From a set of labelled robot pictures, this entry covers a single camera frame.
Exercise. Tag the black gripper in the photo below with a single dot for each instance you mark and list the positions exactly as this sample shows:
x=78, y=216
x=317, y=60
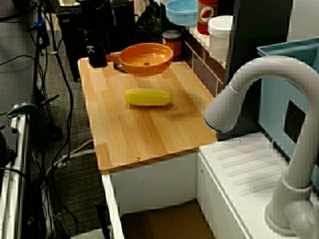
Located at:
x=97, y=23

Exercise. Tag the brown lid with yellow knob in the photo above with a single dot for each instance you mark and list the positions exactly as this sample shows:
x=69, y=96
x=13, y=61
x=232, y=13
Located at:
x=119, y=66

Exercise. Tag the orange toy frying pan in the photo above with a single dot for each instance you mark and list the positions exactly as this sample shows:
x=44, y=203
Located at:
x=147, y=67

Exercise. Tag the yellow toy corn cob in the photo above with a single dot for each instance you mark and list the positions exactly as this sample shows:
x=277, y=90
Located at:
x=149, y=97

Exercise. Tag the blue connector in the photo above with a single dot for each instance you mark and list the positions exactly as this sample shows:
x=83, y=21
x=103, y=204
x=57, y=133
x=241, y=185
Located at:
x=37, y=25

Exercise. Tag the toy beans can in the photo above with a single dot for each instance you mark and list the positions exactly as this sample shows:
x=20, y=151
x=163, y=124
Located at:
x=174, y=39

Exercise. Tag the light blue bowl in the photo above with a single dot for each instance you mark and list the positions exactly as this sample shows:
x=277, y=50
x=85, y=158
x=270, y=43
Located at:
x=182, y=15

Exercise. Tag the dark tiled backsplash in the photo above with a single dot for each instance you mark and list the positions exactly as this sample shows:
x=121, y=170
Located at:
x=202, y=67

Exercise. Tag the green power drill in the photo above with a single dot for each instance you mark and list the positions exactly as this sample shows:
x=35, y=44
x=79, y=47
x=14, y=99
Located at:
x=22, y=107

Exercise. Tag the red sauce bottle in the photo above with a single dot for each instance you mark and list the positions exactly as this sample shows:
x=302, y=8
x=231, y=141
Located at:
x=207, y=15

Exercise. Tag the white lidded container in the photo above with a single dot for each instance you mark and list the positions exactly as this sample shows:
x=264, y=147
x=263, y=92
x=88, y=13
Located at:
x=219, y=37

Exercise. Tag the black device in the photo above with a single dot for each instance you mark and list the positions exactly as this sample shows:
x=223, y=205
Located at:
x=5, y=149

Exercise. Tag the white toy kitchen unit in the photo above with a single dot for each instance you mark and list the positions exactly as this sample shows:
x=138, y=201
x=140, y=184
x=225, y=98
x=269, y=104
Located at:
x=154, y=181

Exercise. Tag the dark grey upright panel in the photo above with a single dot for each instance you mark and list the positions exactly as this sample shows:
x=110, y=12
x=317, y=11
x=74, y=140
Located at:
x=259, y=25

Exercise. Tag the grey toy faucet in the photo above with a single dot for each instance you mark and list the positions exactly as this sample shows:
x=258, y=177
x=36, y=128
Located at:
x=271, y=64

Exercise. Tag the teal plastic bin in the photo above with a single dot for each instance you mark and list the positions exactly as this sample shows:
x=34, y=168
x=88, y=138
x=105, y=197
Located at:
x=274, y=99

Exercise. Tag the aluminium frame rail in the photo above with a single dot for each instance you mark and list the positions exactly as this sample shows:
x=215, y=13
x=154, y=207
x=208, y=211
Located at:
x=17, y=161

